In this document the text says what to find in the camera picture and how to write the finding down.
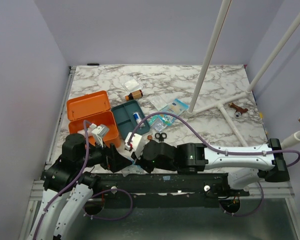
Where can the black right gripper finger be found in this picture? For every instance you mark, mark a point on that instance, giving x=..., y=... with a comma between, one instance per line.
x=137, y=159
x=146, y=167

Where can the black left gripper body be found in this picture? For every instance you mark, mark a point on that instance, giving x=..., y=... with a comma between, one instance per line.
x=97, y=155

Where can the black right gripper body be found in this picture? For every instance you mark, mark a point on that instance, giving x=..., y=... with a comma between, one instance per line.
x=140, y=157

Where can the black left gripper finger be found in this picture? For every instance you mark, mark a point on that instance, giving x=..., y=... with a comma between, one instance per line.
x=112, y=152
x=118, y=162

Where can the alcohol pad packets bag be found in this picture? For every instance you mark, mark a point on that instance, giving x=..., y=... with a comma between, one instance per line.
x=132, y=169

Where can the teal-header small packet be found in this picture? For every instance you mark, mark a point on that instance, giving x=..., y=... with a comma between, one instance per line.
x=157, y=124

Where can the white-blue dressing pouch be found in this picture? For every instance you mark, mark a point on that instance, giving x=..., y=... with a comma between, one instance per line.
x=176, y=107

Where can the brown medicine bottle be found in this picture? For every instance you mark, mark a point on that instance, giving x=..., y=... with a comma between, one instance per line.
x=134, y=95

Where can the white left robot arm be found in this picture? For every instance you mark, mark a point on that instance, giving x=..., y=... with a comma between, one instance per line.
x=67, y=186

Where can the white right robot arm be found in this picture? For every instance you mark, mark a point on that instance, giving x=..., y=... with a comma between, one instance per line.
x=265, y=161

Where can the orange medicine kit box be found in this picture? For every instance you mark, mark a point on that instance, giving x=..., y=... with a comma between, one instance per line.
x=95, y=108

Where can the white plastic bottle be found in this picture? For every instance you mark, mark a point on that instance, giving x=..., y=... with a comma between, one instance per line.
x=81, y=132

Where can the teal divided tray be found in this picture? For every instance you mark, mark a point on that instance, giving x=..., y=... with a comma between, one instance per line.
x=124, y=116

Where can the clear gauze pad packet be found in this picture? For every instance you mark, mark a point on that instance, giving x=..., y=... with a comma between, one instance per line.
x=158, y=102

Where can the clear plastic packet far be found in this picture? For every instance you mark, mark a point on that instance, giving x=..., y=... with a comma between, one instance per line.
x=132, y=85

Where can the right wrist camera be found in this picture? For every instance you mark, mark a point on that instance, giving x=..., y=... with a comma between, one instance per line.
x=134, y=142

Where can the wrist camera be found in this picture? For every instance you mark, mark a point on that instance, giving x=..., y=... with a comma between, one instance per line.
x=98, y=132
x=134, y=142

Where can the black-handled scissors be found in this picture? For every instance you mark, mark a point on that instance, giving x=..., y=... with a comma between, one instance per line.
x=160, y=136

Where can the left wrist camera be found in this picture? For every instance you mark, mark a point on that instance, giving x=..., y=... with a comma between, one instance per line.
x=98, y=132

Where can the white PVC pipe frame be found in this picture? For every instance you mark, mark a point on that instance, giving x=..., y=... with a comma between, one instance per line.
x=216, y=121

